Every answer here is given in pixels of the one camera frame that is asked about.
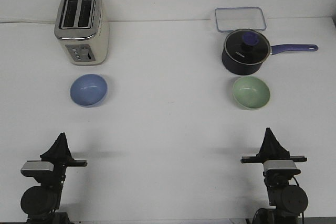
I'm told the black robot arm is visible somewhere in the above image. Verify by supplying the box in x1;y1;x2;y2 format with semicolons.
20;133;87;223
240;127;308;223

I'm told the clear blue-rimmed container lid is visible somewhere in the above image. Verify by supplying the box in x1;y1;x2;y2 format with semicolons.
214;7;267;33

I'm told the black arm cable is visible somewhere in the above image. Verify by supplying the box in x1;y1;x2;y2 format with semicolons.
291;175;307;224

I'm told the cream and steel toaster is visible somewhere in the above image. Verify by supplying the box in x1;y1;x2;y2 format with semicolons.
54;0;110;66

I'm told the glass pot lid blue knob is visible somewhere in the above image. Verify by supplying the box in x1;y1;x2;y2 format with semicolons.
224;29;271;65

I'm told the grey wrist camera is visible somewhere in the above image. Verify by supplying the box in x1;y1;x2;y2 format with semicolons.
263;160;301;176
20;161;54;177

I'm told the green bowl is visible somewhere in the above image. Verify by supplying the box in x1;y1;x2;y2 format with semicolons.
232;76;271;110

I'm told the blue bowl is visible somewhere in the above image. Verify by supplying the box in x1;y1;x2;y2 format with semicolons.
69;74;108;108

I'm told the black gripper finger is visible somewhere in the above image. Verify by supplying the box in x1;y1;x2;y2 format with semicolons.
257;127;270;157
40;133;65;160
269;129;290;157
63;133;73;160

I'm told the white toaster power cable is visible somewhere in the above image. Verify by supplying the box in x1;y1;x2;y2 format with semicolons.
0;18;57;24

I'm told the dark blue saucepan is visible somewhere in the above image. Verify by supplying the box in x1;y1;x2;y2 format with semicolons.
222;44;319;76

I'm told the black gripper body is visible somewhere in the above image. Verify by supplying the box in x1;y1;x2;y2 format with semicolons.
240;156;307;163
32;159;88;182

